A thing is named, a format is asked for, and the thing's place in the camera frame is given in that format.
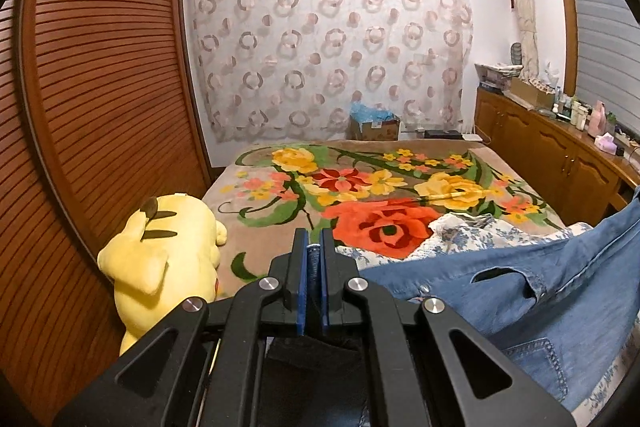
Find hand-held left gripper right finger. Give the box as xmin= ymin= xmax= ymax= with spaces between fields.
xmin=320 ymin=228 xmax=576 ymax=427

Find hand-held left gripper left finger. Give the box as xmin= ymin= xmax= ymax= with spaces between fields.
xmin=52 ymin=228 xmax=311 ymax=427

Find blue denim pants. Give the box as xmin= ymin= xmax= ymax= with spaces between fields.
xmin=306 ymin=189 xmax=640 ymax=418

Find colourful flower blanket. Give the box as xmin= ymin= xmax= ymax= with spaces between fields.
xmin=201 ymin=142 xmax=568 ymax=303

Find white blue floral bed sheet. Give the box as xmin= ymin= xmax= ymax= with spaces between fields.
xmin=334 ymin=212 xmax=640 ymax=427

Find yellow plush toy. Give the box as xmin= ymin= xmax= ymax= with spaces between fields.
xmin=97 ymin=193 xmax=228 ymax=355

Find blue plastic bag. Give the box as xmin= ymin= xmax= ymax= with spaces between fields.
xmin=350 ymin=101 xmax=398 ymax=122

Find sheer curtain with circle print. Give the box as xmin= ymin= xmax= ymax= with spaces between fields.
xmin=182 ymin=0 xmax=475 ymax=145

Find wooden sideboard cabinet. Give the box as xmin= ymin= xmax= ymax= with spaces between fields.
xmin=474 ymin=87 xmax=640 ymax=228

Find basket of papers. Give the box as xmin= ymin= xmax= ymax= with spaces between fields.
xmin=475 ymin=63 xmax=523 ymax=92

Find wooden louvered wardrobe door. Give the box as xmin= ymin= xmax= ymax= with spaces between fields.
xmin=0 ymin=0 xmax=216 ymax=427

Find pink bottle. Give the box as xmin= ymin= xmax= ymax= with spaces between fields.
xmin=589 ymin=102 xmax=608 ymax=138

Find grey window blind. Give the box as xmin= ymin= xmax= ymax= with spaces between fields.
xmin=555 ymin=0 xmax=640 ymax=142

